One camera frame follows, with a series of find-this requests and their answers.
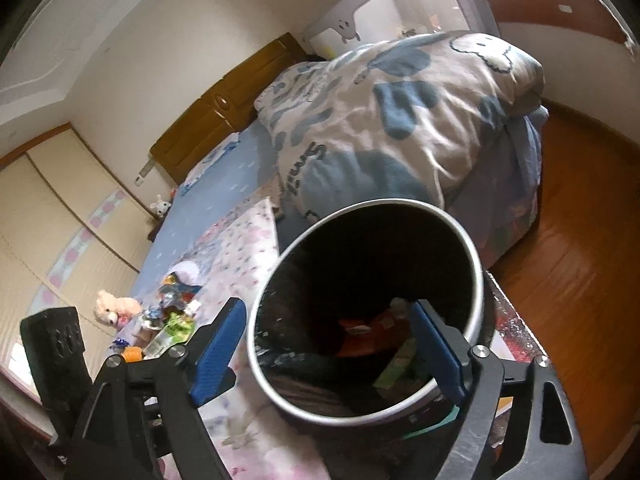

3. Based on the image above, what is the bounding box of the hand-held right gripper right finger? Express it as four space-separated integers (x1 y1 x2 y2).
409 299 591 480

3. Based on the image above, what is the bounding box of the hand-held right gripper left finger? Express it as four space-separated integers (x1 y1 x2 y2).
62 297 248 480

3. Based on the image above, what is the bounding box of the green carton box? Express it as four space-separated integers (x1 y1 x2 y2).
372 337 426 392

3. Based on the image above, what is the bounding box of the colourful foil wrapper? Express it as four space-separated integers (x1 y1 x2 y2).
160 272 203 311

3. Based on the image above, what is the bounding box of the orange snack packet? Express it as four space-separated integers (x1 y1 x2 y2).
339 310 416 357

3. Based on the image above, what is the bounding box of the black bin with metal rim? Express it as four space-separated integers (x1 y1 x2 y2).
247 200 496 436

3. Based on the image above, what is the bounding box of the beige teddy bear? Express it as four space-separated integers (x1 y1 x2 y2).
95 289 144 327

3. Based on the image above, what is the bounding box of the pink floral blanket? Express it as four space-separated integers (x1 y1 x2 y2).
107 195 332 480

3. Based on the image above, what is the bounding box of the cream sliding door wardrobe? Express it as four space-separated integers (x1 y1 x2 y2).
0 125 157 411

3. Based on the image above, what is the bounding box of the blue and white pillow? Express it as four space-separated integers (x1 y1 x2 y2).
179 130 247 197

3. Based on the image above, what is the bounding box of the blue heart print quilt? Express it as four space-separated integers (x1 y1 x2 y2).
252 32 547 222

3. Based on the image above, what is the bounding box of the brown wooden headboard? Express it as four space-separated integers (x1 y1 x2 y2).
150 32 309 187

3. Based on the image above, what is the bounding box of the grey bed guard rail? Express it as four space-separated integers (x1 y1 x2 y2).
304 0 501 61

